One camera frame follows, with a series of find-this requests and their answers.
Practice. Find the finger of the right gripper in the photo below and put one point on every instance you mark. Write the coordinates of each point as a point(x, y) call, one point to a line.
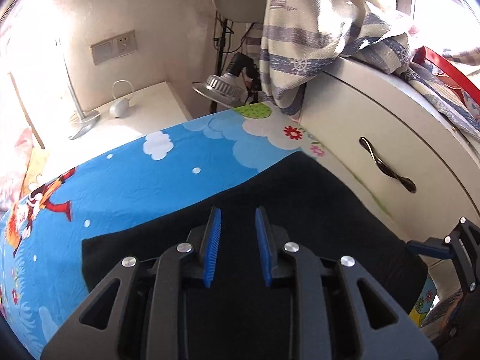
point(432, 247)

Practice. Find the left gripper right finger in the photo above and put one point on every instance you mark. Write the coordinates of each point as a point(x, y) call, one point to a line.
point(337, 310)

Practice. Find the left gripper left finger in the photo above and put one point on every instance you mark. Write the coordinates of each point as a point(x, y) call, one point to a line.
point(139, 309)

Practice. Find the black pants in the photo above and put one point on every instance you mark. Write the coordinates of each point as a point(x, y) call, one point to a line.
point(238, 316)

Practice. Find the white curved cabinet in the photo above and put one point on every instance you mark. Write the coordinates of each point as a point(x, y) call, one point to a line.
point(350, 100)

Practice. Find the blue cartoon play mat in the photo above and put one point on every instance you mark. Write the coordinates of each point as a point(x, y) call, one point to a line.
point(50, 255)

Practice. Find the red box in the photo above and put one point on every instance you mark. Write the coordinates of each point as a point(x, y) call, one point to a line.
point(450, 74)

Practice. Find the pink floral bedspread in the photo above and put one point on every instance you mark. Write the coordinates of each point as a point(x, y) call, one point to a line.
point(22, 165)

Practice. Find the white desk lamp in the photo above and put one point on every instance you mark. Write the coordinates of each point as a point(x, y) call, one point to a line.
point(83, 121)

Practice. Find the white nightstand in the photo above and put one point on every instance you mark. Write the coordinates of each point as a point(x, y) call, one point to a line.
point(152, 108)

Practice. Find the silver spotlight lamp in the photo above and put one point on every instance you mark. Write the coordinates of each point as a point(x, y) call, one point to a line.
point(224, 89)

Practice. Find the striped nautical curtain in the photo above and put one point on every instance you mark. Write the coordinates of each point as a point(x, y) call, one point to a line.
point(301, 38)

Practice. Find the dark metal cabinet handle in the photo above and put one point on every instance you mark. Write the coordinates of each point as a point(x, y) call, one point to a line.
point(384, 168)

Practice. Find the white charger with cable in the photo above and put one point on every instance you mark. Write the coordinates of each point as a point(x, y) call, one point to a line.
point(120, 104)

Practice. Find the wall socket panel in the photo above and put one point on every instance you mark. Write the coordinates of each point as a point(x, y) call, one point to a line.
point(114, 47)

